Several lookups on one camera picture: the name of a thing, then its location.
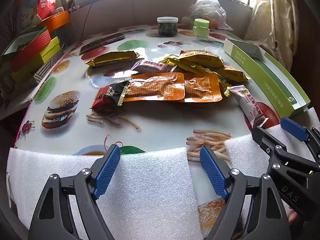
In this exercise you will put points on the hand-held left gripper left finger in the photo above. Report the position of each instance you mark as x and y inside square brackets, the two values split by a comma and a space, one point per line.
[107, 172]

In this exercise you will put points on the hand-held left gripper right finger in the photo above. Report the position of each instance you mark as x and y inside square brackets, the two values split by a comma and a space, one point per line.
[213, 172]

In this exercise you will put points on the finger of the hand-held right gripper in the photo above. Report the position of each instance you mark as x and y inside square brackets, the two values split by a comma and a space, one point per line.
[293, 129]
[265, 138]

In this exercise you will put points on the pink and white snack packet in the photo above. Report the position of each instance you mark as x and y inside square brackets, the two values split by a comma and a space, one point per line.
[250, 107]

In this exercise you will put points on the green and white cardboard box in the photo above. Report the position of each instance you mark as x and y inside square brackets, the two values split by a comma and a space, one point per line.
[277, 80]

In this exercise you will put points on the yellow candy packet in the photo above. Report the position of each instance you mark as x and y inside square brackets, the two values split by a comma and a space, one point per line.
[202, 58]
[235, 73]

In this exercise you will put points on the black and red snack packet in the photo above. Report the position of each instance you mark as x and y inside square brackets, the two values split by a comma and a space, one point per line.
[108, 95]

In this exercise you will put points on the orange clear snack packet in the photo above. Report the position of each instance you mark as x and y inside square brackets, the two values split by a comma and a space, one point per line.
[203, 88]
[155, 87]

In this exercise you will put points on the long gold snack bar packet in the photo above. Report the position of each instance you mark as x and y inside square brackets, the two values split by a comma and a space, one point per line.
[112, 58]
[170, 60]

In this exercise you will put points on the printed food tablecloth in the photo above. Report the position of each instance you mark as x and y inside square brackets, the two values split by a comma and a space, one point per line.
[162, 122]

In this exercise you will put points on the beige printed curtain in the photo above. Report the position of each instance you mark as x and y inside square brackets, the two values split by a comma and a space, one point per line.
[270, 30]

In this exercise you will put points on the black and white striped box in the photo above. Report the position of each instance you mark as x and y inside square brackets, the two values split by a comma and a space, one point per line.
[42, 73]

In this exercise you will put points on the light green jar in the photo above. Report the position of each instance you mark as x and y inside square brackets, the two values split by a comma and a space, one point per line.
[200, 28]

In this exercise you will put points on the dark smartphone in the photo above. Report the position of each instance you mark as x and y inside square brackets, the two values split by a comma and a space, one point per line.
[102, 43]

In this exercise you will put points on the yellow-green box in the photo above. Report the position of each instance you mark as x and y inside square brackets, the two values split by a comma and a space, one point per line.
[48, 50]

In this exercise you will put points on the clear plastic bag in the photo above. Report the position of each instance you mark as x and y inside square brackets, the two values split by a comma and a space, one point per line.
[207, 7]

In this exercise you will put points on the red textured box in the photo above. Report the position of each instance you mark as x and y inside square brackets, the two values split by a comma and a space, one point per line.
[30, 50]

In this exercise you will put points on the dark jar with clear lid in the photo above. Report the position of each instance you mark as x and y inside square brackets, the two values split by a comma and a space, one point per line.
[167, 27]

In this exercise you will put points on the orange box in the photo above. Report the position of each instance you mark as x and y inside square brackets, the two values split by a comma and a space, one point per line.
[56, 21]

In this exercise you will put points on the red snack bag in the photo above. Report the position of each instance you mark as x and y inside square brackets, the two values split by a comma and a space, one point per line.
[47, 0]
[27, 5]

